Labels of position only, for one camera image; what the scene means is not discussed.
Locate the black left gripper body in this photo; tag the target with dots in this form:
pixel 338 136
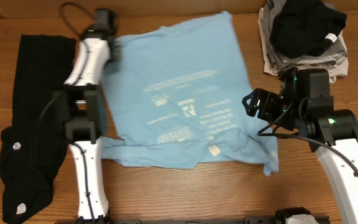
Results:
pixel 116 53

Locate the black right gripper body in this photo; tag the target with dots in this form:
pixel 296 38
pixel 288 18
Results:
pixel 271 107

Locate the light blue printed t-shirt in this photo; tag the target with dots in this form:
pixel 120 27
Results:
pixel 176 99

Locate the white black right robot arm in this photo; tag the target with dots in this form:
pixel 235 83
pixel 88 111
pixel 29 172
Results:
pixel 304 110

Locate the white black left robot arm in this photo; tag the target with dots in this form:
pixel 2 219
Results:
pixel 82 116

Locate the grey folded clothes stack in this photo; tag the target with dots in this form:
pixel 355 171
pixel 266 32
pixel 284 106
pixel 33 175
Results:
pixel 334 60

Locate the black folded garment on stack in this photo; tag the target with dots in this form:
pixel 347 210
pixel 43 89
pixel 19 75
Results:
pixel 306 27

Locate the brown cardboard backboard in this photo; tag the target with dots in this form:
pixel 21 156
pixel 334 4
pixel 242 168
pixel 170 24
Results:
pixel 49 8

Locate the black garment with white logo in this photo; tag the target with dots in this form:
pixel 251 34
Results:
pixel 33 147

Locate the black base rail with mounts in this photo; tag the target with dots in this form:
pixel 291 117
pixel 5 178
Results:
pixel 281 216

